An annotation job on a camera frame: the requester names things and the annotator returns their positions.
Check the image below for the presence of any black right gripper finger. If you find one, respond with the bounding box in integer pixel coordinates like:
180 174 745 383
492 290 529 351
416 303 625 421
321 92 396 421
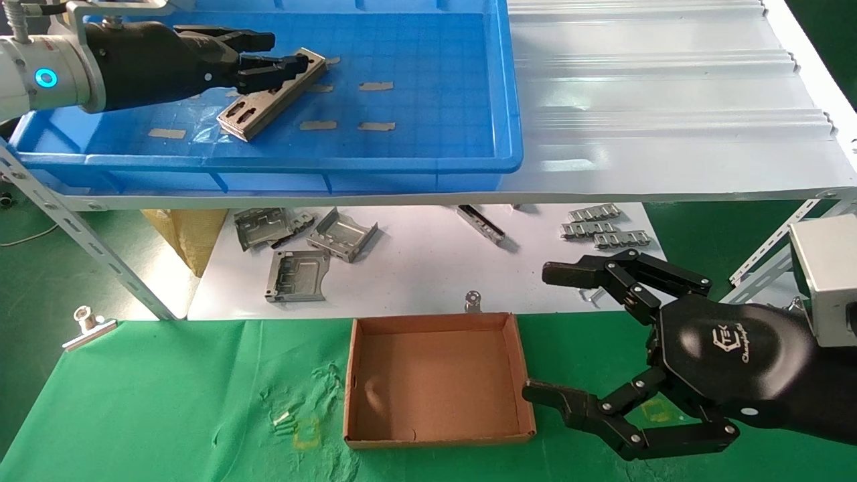
522 365 741 461
541 249 712 325

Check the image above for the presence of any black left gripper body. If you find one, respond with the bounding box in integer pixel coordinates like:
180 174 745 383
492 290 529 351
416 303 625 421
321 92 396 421
84 20 239 113

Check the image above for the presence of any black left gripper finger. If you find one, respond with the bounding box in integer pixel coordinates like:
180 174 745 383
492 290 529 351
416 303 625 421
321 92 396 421
175 25 277 56
233 52 312 96

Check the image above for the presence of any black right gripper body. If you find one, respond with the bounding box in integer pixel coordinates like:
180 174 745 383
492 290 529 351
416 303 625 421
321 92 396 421
646 295 857 446

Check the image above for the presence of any blue plastic tray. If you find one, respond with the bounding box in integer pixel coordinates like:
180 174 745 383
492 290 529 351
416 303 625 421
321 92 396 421
5 0 524 196

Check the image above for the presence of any brown cardboard box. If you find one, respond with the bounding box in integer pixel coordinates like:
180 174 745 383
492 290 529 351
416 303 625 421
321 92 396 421
343 311 536 449

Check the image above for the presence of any small finned metal part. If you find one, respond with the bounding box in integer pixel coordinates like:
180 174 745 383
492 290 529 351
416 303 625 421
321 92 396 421
568 203 621 223
593 230 652 250
560 222 618 240

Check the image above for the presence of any stack of metal IO plates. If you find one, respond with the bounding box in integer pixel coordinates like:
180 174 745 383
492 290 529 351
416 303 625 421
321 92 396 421
216 47 328 143

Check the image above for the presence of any white metal shelf board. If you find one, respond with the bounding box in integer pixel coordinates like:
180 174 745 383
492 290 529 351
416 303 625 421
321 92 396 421
40 0 857 212

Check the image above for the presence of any green table cloth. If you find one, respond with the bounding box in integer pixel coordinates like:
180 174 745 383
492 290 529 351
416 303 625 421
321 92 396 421
0 309 857 482

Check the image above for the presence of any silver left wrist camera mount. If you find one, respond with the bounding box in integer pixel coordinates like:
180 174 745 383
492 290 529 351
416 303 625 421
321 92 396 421
66 0 176 48

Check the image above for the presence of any perforated grey steel post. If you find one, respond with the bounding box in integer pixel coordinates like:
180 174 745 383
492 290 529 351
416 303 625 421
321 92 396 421
728 191 857 305
0 144 176 321

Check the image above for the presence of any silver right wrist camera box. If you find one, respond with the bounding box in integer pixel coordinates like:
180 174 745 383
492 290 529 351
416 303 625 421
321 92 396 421
789 214 857 347

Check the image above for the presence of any grey sheet metal bracket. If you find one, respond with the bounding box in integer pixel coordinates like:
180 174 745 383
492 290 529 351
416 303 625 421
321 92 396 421
264 250 331 304
233 208 295 252
306 208 380 264

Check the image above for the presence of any silver metal rail part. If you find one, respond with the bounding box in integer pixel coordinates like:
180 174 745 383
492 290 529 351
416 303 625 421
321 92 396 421
456 205 507 245

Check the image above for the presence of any white floor cable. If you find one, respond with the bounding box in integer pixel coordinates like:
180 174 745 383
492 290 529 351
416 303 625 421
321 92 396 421
0 224 60 247

